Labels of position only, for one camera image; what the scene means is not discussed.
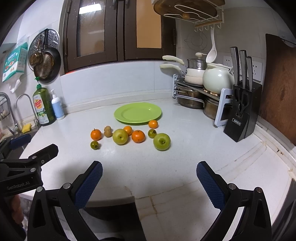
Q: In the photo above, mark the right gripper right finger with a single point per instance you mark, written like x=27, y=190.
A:
x=254, y=223

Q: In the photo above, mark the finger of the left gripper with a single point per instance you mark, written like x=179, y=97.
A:
x=12, y=147
x=36, y=160

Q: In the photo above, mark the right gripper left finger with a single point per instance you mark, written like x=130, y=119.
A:
x=70, y=198

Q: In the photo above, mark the small green persimmon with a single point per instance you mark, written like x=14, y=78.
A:
x=94, y=145
x=152, y=133

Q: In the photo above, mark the orange tangerine with stem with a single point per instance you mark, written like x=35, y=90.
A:
x=96, y=134

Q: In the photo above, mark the brown longan fruit front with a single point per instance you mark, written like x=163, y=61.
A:
x=108, y=133

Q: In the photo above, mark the brown longan fruit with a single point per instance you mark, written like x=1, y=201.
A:
x=108, y=133
x=107, y=129

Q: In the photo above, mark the large yellow-green pear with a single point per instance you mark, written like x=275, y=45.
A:
x=120, y=136

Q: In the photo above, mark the small orange tangerine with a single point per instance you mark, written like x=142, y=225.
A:
x=128, y=129

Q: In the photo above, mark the large orange tangerine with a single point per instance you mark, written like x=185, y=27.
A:
x=138, y=136

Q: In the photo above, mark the small orange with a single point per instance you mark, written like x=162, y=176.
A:
x=153, y=124

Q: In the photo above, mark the green apple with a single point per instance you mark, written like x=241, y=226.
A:
x=162, y=141

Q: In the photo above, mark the person's left hand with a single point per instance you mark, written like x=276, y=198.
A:
x=17, y=212

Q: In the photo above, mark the yellow sponge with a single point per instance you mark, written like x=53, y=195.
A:
x=26, y=128

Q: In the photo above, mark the chrome faucet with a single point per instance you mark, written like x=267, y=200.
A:
x=16, y=113

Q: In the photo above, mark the white blue pump bottle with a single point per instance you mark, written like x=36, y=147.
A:
x=57, y=106

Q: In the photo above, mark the green dish soap bottle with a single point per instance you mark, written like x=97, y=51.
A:
x=43, y=105

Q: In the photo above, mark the teal paper box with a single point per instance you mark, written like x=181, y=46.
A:
x=15, y=62

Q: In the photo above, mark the copper strainer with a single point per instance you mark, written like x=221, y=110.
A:
x=37, y=57

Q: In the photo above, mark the black frying pan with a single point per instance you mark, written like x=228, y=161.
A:
x=56, y=60

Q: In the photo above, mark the black knife block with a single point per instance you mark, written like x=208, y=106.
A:
x=246, y=97

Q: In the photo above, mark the green plate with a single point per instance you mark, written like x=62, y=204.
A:
x=136, y=113

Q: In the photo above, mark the brown wooden cutting board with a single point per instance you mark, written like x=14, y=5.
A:
x=278, y=97

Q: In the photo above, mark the steel pot lower right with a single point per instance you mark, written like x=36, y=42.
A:
x=211, y=107

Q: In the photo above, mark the steel pot lower left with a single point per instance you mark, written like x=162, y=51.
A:
x=195, y=101

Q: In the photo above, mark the grey pot rack shelf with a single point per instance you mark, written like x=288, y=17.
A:
x=225, y=98

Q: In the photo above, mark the white ceramic kettle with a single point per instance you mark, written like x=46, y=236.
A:
x=218, y=76

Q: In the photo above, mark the white cream saucepan lower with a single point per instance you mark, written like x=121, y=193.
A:
x=191, y=76

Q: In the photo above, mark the steel pot with lid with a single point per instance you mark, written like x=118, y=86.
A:
x=198, y=62

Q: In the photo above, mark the white ladle spoon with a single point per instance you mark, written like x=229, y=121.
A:
x=212, y=54

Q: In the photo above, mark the round wooden board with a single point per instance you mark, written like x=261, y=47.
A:
x=162, y=7

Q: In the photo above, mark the dark wooden window frame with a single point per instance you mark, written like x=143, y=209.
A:
x=101, y=32

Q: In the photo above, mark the wall hook rack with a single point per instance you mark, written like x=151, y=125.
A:
x=201, y=19

